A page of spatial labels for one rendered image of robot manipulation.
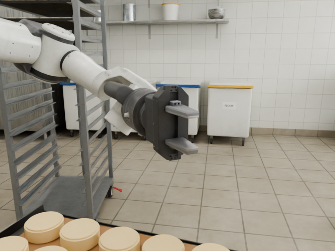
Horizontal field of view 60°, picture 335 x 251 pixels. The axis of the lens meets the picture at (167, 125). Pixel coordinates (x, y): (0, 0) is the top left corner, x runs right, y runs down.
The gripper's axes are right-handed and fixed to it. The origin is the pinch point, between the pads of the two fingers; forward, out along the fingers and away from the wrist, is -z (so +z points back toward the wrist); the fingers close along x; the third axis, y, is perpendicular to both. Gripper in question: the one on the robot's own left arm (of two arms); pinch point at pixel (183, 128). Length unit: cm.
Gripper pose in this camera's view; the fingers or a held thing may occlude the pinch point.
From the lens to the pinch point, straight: 44.5
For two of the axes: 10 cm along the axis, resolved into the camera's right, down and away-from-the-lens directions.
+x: 0.0, -9.7, -2.4
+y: 9.0, -1.1, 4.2
